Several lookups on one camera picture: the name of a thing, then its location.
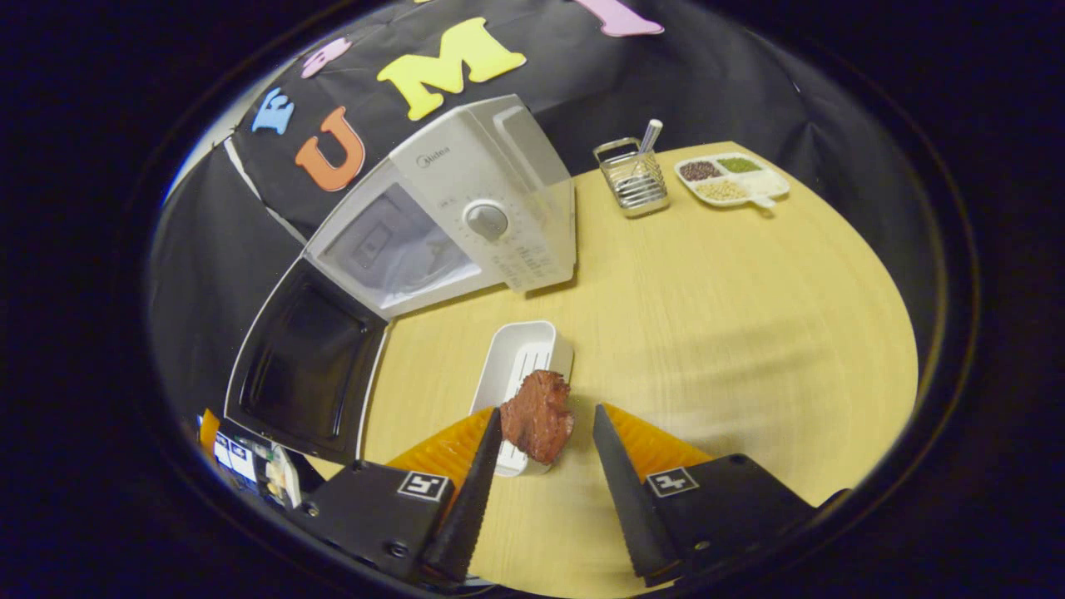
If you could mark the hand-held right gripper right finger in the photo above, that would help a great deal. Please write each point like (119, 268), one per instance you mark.
(632, 507)

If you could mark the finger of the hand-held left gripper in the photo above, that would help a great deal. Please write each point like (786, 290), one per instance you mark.
(210, 428)

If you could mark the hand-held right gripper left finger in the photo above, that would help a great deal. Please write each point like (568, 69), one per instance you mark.
(474, 499)

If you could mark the brown meat piece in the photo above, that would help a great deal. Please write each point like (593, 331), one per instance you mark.
(539, 412)

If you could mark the white microwave oven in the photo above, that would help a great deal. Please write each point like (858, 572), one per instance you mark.
(466, 175)

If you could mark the white rectangular tray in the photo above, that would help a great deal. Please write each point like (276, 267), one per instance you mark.
(520, 353)

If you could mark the white divided bean plate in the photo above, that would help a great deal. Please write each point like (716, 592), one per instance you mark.
(732, 176)

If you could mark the silver utensil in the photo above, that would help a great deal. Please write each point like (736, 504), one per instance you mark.
(650, 136)

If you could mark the black backdrop cloth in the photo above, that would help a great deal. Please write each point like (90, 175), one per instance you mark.
(666, 75)

